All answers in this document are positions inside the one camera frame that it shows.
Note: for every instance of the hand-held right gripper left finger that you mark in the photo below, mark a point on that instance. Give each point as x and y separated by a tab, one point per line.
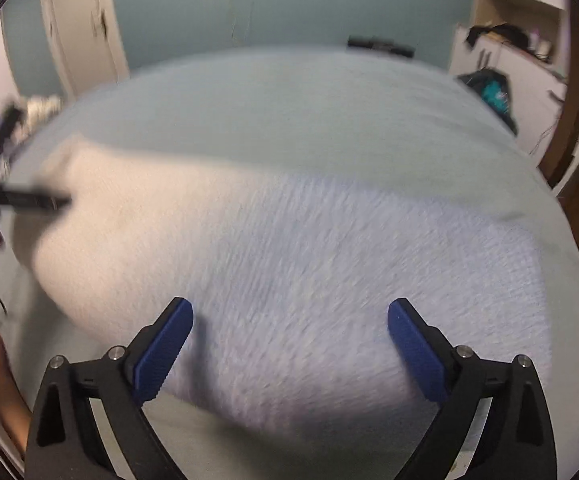
162	355

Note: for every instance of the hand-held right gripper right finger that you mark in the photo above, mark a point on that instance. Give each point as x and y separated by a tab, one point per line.
417	350

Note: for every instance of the light blue knit towel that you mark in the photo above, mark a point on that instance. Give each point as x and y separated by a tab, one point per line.
294	270

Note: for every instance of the person's left forearm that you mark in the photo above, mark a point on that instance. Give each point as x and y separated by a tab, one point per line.
4	395

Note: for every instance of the patterned crumpled cloth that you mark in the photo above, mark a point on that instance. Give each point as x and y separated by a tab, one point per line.
44	107

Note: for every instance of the white wardrobe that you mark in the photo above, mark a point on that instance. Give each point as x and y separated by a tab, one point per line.
81	25

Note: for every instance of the teal and black bag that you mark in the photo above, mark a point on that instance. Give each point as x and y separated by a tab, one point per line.
494	92

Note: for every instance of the bed with pale green sheet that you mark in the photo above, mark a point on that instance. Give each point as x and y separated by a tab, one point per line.
294	110

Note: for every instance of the black flat device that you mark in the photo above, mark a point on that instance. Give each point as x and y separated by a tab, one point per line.
380	45

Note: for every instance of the brown wooden door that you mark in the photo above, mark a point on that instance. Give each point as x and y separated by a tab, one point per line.
577	85

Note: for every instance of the white shelf unit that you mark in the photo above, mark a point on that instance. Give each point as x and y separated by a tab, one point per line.
519	45

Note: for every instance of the dark clothing pile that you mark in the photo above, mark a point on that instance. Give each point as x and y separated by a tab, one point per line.
499	35

